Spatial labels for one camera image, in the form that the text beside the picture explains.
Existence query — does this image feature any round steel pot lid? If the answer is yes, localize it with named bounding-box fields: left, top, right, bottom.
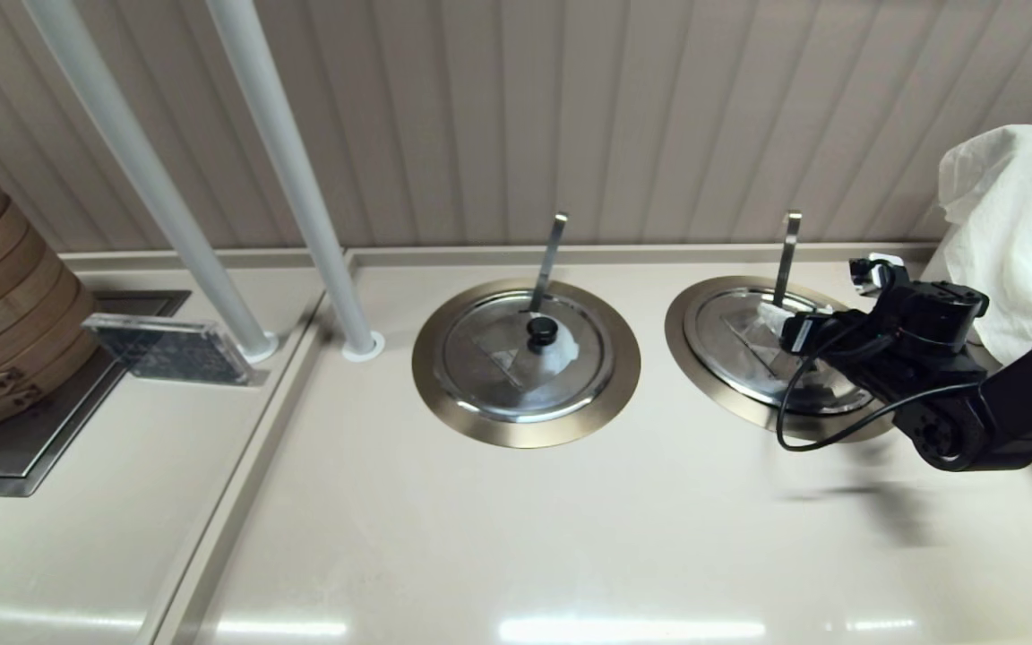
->
left=684, top=287, right=880, bottom=417
left=435, top=291, right=614, bottom=423

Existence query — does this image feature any clear acrylic sign plate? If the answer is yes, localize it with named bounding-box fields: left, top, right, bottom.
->
left=84, top=314, right=271, bottom=389

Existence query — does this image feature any long grey metal pole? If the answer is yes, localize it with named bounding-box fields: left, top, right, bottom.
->
left=23, top=0, right=268, bottom=352
left=207, top=0, right=375, bottom=352

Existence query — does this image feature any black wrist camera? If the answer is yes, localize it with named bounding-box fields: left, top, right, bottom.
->
left=849, top=254, right=909, bottom=298

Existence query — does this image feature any recessed steel steamer tray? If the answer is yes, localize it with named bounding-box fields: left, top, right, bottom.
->
left=0, top=290, right=193, bottom=499

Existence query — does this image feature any hinged lid flap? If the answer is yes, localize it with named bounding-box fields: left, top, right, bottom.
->
left=465, top=314, right=581, bottom=388
left=720, top=307, right=795, bottom=377

